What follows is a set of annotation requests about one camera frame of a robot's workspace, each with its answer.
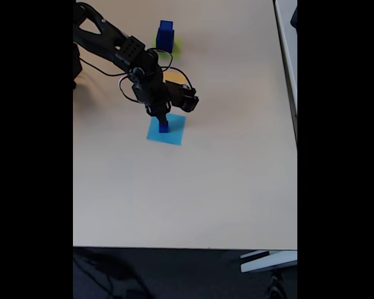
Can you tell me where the white table leg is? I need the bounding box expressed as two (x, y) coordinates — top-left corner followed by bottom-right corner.
(239, 250), (298, 274)

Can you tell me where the white side table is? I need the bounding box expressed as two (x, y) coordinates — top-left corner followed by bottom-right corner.
(272, 0), (298, 147)

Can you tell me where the large blue cube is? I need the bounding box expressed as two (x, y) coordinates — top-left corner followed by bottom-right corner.
(155, 27), (176, 54)

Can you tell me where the orange paper square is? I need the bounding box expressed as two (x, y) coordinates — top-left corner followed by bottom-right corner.
(162, 70), (188, 85)

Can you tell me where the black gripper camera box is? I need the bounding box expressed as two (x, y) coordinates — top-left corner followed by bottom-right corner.
(165, 80), (201, 113)

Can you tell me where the green paper square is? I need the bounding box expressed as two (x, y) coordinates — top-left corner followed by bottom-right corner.
(151, 34), (183, 60)

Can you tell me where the light blue paper square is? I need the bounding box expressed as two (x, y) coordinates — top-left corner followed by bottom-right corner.
(146, 109), (187, 146)

